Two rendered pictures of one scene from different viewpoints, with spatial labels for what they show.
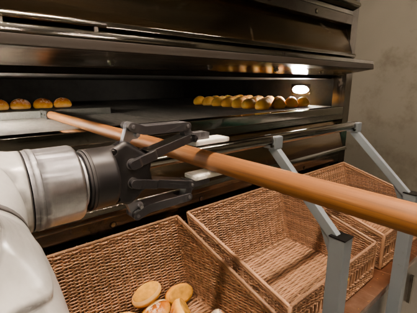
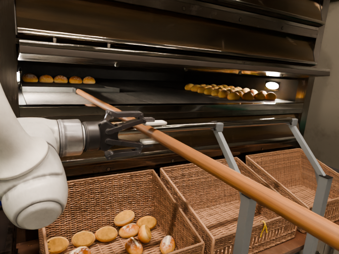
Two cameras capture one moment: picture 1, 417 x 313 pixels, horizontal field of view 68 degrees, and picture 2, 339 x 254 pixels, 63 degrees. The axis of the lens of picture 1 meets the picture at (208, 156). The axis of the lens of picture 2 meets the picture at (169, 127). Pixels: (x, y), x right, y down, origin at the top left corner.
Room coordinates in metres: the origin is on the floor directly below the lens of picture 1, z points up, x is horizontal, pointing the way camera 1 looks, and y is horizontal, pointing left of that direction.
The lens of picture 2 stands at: (-0.26, -0.16, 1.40)
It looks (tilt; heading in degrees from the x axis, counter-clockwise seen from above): 13 degrees down; 9
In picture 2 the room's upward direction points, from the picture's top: 5 degrees clockwise
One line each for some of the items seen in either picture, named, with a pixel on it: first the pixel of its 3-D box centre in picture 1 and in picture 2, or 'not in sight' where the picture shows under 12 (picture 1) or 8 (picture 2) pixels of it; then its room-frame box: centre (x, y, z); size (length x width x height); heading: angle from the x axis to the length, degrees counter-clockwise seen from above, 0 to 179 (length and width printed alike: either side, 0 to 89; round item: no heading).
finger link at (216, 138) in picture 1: (206, 140); (154, 122); (0.49, 0.00, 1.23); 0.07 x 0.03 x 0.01; 130
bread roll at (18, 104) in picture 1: (20, 104); (60, 78); (1.68, 1.00, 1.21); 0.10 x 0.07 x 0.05; 133
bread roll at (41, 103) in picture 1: (42, 103); (75, 79); (1.75, 0.92, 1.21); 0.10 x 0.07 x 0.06; 132
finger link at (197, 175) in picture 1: (206, 172); (152, 140); (0.49, 0.00, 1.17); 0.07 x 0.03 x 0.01; 130
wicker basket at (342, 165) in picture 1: (357, 204); (300, 183); (1.47, -0.75, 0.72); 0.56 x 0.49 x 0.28; 129
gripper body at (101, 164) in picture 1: (115, 174); (100, 135); (0.39, 0.12, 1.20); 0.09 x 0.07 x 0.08; 130
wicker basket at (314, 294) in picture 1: (281, 244); (226, 201); (1.07, -0.28, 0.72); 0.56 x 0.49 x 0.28; 130
